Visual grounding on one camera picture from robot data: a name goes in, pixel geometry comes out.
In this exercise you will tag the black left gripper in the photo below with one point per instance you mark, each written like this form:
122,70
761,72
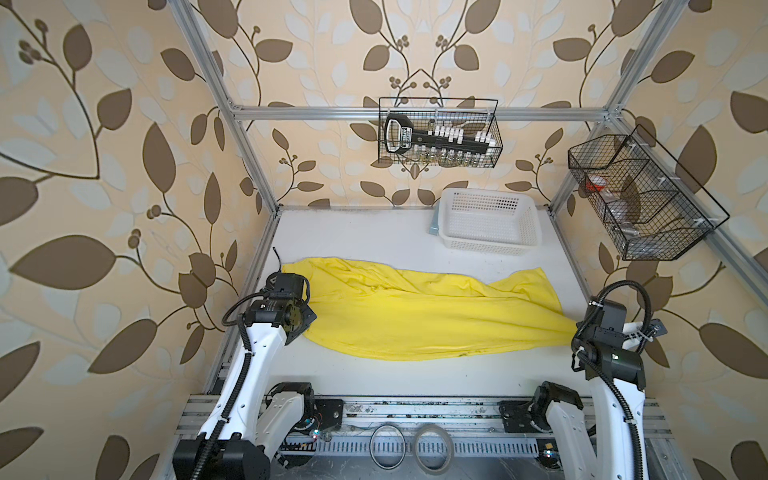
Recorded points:
307,316

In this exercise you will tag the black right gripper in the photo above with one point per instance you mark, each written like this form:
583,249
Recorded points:
580,326

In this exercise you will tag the yellow trousers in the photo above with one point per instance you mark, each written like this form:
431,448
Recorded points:
374,311

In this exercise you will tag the white plastic perforated basket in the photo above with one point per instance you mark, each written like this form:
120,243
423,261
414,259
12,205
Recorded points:
487,221

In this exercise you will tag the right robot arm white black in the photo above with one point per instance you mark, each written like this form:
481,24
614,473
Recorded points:
617,449

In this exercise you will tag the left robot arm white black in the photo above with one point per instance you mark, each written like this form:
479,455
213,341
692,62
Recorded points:
236,442

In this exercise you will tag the red capped item in basket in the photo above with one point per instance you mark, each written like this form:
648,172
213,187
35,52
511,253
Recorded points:
594,183

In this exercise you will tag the black tool with white sockets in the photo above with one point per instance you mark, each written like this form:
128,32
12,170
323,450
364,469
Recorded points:
399,135

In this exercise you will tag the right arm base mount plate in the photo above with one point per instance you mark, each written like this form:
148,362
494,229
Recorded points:
516,417

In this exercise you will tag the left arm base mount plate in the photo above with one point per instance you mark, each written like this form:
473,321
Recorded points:
321,415

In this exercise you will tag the aluminium front rail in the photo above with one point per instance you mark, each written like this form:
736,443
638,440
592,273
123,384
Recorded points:
473,423

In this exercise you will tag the black wire basket right wall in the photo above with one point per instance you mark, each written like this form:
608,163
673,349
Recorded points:
654,207

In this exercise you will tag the black wire basket wall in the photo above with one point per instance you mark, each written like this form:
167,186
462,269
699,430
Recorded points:
472,114
654,207

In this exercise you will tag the black wire basket back wall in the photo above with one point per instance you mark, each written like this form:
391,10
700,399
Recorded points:
472,114

